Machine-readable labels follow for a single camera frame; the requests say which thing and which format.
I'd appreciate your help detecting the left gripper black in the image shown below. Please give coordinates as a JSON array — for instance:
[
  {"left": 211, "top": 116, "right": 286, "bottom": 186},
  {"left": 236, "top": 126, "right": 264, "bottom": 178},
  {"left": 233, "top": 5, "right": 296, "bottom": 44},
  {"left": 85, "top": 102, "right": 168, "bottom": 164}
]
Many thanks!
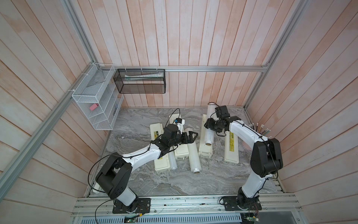
[{"left": 169, "top": 131, "right": 198, "bottom": 147}]

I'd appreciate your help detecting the plastic wrap roll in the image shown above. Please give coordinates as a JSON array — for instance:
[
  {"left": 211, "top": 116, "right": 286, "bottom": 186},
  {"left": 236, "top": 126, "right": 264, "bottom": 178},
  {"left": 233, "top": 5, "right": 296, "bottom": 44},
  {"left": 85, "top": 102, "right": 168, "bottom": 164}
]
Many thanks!
[
  {"left": 168, "top": 149, "right": 178, "bottom": 170},
  {"left": 204, "top": 102, "right": 217, "bottom": 146},
  {"left": 187, "top": 141, "right": 202, "bottom": 174}
]

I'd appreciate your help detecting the cream dispenser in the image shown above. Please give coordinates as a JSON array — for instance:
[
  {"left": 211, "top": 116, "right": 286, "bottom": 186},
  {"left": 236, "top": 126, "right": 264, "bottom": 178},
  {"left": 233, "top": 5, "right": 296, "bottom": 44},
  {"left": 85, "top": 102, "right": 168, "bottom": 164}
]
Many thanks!
[
  {"left": 199, "top": 114, "right": 239, "bottom": 164},
  {"left": 169, "top": 113, "right": 189, "bottom": 159},
  {"left": 150, "top": 123, "right": 171, "bottom": 172}
]

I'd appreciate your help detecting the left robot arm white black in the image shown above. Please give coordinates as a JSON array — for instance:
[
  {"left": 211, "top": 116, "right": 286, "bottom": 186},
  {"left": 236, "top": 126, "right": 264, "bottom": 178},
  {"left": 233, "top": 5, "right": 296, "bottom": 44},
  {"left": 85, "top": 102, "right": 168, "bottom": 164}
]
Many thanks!
[{"left": 95, "top": 124, "right": 198, "bottom": 207}]

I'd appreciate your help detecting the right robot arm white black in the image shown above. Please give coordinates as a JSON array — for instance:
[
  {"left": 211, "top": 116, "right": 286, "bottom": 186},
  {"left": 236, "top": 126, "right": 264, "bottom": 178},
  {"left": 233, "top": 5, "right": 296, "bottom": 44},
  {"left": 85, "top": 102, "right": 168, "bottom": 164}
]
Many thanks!
[{"left": 204, "top": 116, "right": 283, "bottom": 210}]

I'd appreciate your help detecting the pencil holder with pencils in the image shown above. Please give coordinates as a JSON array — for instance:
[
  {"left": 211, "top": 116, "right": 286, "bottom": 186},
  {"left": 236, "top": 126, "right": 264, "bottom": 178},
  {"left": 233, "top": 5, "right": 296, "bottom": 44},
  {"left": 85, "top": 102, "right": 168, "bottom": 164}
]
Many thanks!
[{"left": 249, "top": 123, "right": 270, "bottom": 142}]

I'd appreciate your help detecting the pink eraser block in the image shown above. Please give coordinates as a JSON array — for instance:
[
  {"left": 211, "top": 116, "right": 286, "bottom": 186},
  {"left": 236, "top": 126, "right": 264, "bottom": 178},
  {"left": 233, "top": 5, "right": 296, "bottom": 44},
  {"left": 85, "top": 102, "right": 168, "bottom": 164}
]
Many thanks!
[{"left": 89, "top": 103, "right": 99, "bottom": 111}]

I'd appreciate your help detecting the white and teal brush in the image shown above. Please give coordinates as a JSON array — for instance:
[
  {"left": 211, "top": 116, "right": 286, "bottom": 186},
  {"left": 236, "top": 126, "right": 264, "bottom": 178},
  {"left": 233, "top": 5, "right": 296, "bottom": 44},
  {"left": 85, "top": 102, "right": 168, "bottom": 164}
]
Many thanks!
[{"left": 92, "top": 181, "right": 102, "bottom": 194}]

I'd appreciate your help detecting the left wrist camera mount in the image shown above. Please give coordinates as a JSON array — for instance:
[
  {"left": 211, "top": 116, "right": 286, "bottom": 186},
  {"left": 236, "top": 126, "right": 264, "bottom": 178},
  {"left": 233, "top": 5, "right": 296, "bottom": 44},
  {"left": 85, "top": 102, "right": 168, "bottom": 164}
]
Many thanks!
[{"left": 173, "top": 117, "right": 185, "bottom": 125}]

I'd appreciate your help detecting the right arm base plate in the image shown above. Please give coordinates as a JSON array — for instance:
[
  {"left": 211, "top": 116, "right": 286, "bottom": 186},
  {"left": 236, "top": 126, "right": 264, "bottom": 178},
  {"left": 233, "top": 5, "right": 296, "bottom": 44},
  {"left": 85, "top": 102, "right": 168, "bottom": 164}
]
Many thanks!
[{"left": 222, "top": 195, "right": 262, "bottom": 211}]

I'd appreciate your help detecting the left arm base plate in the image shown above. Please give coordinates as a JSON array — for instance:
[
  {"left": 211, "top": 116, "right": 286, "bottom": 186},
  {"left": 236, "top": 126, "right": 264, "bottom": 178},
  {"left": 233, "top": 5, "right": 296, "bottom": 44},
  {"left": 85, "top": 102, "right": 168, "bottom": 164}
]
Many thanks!
[{"left": 112, "top": 198, "right": 151, "bottom": 214}]

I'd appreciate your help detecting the black wire mesh basket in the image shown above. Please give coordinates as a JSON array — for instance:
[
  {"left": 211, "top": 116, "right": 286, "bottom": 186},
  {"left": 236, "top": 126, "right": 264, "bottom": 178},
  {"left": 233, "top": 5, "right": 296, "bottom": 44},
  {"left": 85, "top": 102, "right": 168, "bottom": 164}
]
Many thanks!
[{"left": 113, "top": 68, "right": 166, "bottom": 94}]

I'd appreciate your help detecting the white wire mesh shelf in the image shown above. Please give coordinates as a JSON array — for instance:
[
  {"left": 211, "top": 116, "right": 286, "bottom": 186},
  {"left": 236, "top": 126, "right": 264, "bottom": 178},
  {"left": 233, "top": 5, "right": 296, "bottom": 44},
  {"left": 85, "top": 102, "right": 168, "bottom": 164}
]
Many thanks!
[{"left": 72, "top": 63, "right": 124, "bottom": 131}]

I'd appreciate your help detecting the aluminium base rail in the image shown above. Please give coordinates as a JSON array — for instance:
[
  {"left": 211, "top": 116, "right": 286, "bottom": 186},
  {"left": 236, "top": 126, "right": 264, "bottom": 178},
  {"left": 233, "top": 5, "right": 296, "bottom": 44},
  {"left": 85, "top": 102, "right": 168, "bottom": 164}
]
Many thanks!
[{"left": 71, "top": 193, "right": 303, "bottom": 217}]

